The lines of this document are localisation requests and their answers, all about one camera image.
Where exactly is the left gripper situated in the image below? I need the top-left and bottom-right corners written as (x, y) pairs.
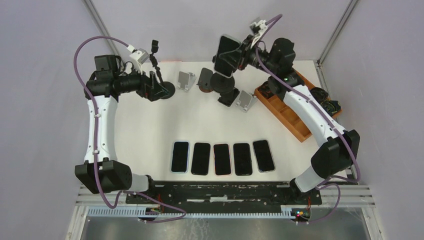
top-left (114, 62), bottom-right (170, 102)

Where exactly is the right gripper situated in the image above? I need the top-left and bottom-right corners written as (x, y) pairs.
top-left (220, 34), bottom-right (278, 76)

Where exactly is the black phone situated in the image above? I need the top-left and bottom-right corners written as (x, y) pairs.
top-left (191, 142), bottom-right (211, 176)
top-left (213, 34), bottom-right (241, 79)
top-left (233, 143), bottom-right (253, 176)

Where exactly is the black pole stand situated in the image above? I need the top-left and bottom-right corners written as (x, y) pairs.
top-left (210, 72), bottom-right (235, 94)
top-left (149, 39), bottom-right (176, 100)

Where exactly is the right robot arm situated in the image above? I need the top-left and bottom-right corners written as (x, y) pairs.
top-left (211, 34), bottom-right (360, 204)

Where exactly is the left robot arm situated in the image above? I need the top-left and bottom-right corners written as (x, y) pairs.
top-left (74, 54), bottom-right (176, 194)

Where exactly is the black folding phone stand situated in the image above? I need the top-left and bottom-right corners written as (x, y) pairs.
top-left (218, 88), bottom-right (240, 107)

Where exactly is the white phone stand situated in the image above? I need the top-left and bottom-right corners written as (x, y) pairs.
top-left (235, 90), bottom-right (258, 113)

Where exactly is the black coiled band left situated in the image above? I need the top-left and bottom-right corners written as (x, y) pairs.
top-left (258, 83), bottom-right (274, 99)

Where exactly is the black coiled band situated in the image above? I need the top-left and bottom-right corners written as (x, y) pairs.
top-left (258, 83), bottom-right (274, 99)
top-left (309, 87), bottom-right (329, 104)
top-left (320, 99), bottom-right (342, 117)

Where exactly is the orange compartment tray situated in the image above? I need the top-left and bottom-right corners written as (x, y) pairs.
top-left (254, 72), bottom-right (342, 143)

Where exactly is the black coiled band upper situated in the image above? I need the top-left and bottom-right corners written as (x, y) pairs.
top-left (309, 87), bottom-right (329, 104)

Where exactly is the black coiled band right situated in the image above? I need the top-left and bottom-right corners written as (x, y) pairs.
top-left (320, 99), bottom-right (342, 117)

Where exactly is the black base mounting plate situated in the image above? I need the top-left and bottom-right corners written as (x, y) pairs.
top-left (125, 180), bottom-right (323, 215)

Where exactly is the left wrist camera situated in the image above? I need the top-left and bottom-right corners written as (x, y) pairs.
top-left (126, 44), bottom-right (150, 73)

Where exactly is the white slotted cable duct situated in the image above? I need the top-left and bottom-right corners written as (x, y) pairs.
top-left (86, 206), bottom-right (312, 220)

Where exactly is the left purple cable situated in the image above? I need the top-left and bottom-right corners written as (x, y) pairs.
top-left (73, 35), bottom-right (188, 224)

